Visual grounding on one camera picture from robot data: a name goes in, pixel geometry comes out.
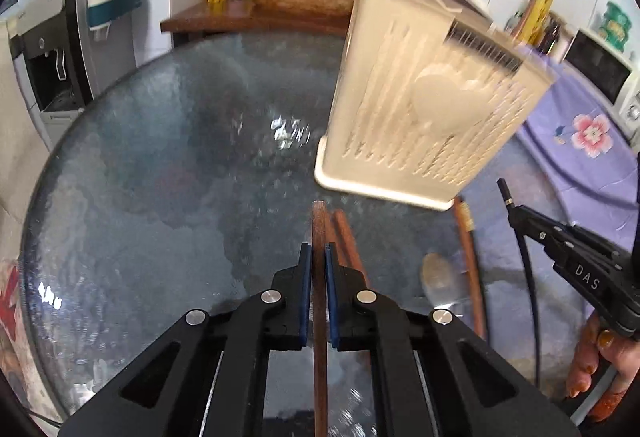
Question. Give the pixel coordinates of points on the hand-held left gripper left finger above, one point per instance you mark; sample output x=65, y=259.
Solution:
x=305, y=297

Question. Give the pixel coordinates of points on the purple floral cloth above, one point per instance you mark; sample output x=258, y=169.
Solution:
x=560, y=97

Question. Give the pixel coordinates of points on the person's right hand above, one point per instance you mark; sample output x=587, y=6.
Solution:
x=587, y=362

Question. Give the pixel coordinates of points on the beige cloth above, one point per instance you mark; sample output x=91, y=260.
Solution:
x=20, y=167

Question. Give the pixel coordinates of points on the wooden chopstick with yellow band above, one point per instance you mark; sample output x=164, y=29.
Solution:
x=467, y=247

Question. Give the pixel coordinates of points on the brown wooden chopstick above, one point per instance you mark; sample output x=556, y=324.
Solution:
x=346, y=237
x=320, y=227

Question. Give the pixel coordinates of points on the red patterned bag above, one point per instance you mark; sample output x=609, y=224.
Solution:
x=10, y=307

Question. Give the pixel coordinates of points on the teal wall holder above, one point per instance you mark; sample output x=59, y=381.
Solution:
x=120, y=2

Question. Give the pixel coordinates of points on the green noodle cup stack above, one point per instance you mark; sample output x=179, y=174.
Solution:
x=616, y=24

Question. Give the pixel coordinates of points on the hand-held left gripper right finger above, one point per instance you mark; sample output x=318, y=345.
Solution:
x=331, y=297

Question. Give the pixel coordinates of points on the wooden counter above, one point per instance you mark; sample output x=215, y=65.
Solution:
x=210, y=17

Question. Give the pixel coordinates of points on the grey water dispenser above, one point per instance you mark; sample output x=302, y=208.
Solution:
x=50, y=32

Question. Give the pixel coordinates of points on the cream plastic utensil holder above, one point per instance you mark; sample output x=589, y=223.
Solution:
x=400, y=117

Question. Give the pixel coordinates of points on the yellow patterned roll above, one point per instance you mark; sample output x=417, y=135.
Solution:
x=539, y=12

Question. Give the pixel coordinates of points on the metal spoon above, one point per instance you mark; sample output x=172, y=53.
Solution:
x=439, y=279

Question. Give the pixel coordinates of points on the white microwave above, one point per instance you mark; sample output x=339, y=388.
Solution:
x=595, y=62

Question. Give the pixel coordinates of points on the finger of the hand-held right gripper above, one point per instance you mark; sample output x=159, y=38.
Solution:
x=547, y=227

